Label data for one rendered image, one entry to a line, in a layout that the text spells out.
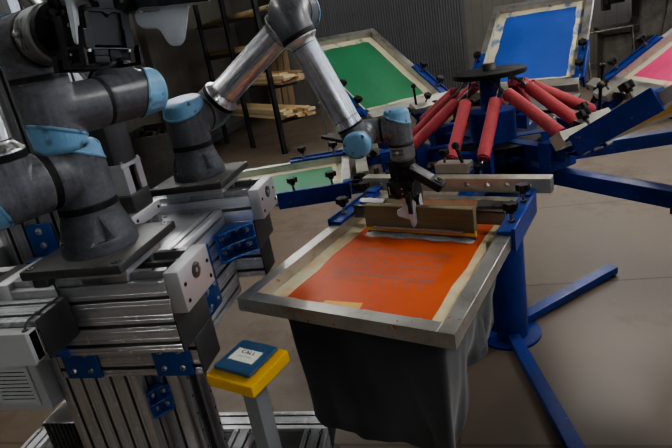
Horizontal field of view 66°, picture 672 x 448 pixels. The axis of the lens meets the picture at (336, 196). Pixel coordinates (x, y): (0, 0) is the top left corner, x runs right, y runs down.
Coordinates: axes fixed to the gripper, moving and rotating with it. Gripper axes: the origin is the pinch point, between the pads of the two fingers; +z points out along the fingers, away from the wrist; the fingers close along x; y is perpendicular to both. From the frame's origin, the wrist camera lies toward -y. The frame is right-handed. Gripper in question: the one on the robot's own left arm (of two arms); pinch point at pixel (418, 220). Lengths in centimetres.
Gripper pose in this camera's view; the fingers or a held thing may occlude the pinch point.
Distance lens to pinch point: 161.5
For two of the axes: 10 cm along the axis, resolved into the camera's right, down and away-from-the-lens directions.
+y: -8.5, -0.1, 5.3
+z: 1.8, 9.4, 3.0
